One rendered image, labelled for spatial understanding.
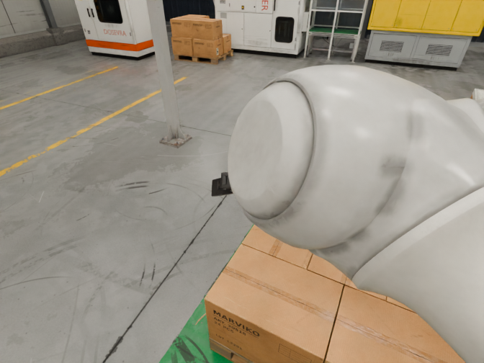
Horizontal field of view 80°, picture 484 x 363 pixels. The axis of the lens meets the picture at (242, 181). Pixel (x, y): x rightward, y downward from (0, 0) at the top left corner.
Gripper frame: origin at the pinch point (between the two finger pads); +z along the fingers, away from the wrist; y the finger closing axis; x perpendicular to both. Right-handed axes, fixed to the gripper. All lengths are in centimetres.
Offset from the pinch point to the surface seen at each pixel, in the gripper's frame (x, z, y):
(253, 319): 47, 67, -56
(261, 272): 29, 79, -70
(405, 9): -478, 204, -555
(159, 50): -185, 246, -55
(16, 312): 67, 209, 33
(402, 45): -428, 232, -600
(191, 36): -443, 531, -213
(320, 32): -481, 366, -477
